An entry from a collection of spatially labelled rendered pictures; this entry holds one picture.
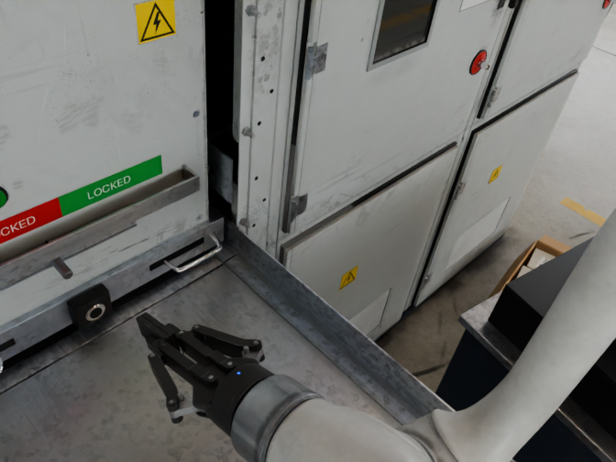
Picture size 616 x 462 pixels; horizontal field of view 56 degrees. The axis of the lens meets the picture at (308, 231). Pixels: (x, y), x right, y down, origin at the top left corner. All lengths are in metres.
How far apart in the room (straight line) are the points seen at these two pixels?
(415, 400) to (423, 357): 1.16
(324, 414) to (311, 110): 0.58
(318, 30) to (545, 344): 0.56
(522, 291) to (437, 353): 0.99
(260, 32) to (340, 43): 0.16
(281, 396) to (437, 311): 1.69
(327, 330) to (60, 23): 0.59
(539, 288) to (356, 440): 0.73
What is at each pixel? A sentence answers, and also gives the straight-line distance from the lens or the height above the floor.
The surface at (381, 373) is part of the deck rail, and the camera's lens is 0.93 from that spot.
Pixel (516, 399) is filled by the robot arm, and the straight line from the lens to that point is 0.61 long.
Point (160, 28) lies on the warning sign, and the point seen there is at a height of 1.29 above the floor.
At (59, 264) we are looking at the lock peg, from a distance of 0.86.
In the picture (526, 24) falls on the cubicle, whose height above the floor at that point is 1.09.
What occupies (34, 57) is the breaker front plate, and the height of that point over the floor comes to 1.30.
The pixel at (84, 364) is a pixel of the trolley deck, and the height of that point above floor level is 0.85.
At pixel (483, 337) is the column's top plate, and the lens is 1.19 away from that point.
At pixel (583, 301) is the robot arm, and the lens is 0.54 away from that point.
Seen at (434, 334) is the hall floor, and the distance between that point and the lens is 2.14.
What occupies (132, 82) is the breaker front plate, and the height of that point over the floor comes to 1.23.
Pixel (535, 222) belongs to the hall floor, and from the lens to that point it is 2.77.
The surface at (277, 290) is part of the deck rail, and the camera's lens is 1.03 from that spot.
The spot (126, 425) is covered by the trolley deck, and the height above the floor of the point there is 0.85.
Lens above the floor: 1.63
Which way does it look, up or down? 43 degrees down
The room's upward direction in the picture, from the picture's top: 8 degrees clockwise
